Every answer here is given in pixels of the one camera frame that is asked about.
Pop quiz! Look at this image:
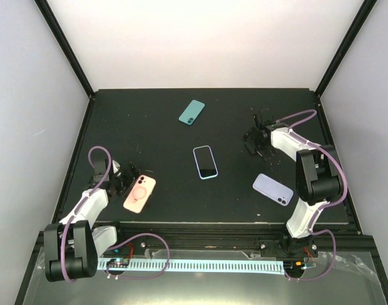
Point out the light blue phone case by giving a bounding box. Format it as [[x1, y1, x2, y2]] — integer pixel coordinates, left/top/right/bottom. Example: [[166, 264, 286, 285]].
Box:
[[193, 145, 219, 180]]

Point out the black frame post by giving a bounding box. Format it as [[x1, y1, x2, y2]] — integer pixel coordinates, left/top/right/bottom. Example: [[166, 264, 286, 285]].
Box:
[[34, 0, 94, 98], [315, 0, 377, 97]]

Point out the white slotted cable duct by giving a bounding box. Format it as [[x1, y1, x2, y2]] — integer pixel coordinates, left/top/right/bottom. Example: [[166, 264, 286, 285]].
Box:
[[98, 258, 284, 275]]

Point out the pink-edged phone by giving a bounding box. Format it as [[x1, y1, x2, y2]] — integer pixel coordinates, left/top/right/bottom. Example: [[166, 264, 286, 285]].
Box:
[[194, 146, 218, 179]]

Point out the right controller board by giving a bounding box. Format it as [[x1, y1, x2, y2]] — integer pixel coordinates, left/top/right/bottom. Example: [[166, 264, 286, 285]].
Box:
[[283, 261, 317, 270]]

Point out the teal phone case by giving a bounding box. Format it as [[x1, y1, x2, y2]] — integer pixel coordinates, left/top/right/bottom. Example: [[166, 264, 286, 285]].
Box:
[[179, 100, 205, 125]]

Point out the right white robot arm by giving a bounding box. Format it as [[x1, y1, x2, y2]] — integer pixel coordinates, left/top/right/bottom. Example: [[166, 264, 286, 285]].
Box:
[[243, 112, 348, 257]]

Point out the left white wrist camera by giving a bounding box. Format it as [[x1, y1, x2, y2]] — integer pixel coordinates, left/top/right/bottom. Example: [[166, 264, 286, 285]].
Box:
[[112, 160, 120, 175]]

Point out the right black frame post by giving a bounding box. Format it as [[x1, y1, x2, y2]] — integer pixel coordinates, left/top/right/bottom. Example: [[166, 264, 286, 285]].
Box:
[[315, 0, 377, 97]]

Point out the left black frame post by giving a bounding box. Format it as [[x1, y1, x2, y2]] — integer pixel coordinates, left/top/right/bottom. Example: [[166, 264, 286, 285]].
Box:
[[34, 0, 94, 98]]

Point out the pink phone case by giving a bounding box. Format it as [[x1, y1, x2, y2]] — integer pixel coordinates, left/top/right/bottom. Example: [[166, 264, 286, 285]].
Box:
[[123, 175, 156, 214]]

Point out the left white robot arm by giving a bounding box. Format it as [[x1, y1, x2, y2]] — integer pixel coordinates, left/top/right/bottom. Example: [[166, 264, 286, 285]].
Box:
[[44, 159, 141, 282]]

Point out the controller board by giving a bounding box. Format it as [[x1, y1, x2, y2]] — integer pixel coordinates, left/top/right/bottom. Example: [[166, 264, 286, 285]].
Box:
[[283, 261, 317, 270], [106, 258, 130, 268]]

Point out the left controller board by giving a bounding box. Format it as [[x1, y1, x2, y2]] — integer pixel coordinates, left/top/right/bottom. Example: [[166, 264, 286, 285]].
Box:
[[106, 258, 130, 268]]

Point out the lavender phone case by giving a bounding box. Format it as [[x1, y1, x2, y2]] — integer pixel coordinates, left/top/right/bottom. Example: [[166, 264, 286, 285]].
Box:
[[253, 173, 293, 207]]

